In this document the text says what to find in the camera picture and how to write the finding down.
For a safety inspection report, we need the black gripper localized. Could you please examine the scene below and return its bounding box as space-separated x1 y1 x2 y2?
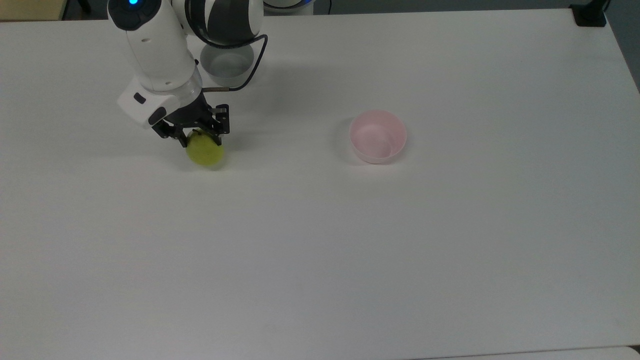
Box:
151 94 231 149

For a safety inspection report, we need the yellow-green pear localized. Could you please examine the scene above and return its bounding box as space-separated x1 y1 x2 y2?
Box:
186 129 225 169

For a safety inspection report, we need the grey plastic bowl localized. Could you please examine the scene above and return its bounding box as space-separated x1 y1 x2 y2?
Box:
199 43 256 87

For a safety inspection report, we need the pink plastic bowl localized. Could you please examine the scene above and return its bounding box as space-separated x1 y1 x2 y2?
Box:
348 109 408 165

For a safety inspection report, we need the wooden furniture panel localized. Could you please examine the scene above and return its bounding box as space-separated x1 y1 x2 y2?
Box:
0 0 69 22

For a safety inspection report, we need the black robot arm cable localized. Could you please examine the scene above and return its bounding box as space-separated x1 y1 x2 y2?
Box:
187 20 269 94

